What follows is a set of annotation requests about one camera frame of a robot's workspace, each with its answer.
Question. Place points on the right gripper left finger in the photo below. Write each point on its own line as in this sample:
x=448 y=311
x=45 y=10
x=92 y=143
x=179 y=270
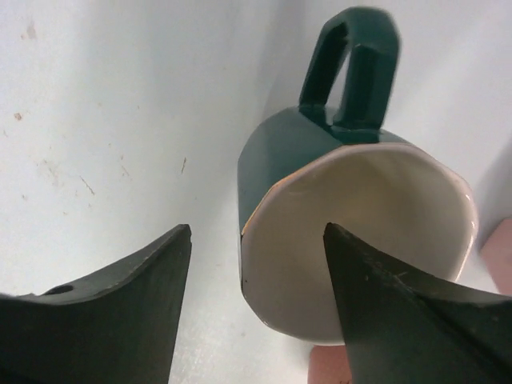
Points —
x=116 y=325

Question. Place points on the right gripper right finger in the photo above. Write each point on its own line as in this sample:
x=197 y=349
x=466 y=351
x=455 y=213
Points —
x=403 y=325

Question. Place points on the mauve pink mug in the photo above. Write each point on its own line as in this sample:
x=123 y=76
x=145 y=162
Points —
x=329 y=365

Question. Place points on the small pink mug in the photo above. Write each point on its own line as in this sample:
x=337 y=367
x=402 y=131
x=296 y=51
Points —
x=496 y=254

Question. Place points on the dark green mug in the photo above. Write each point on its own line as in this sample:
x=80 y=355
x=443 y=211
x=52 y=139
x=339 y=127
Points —
x=328 y=159

